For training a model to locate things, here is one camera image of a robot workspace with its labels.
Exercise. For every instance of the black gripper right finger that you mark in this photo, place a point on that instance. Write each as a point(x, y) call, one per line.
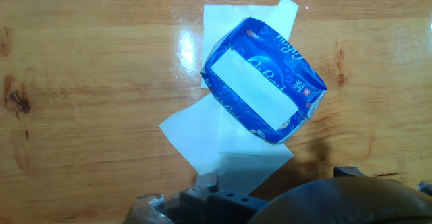
point(347, 171)

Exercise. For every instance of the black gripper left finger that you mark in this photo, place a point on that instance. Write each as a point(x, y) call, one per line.
point(222, 203)

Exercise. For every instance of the white napkin from blue pack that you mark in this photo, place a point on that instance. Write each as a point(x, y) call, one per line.
point(256, 89)

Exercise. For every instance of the blue plastic tissue pack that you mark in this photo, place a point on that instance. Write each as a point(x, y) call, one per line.
point(280, 58)

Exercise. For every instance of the small folded white napkin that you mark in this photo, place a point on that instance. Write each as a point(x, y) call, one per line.
point(238, 139)

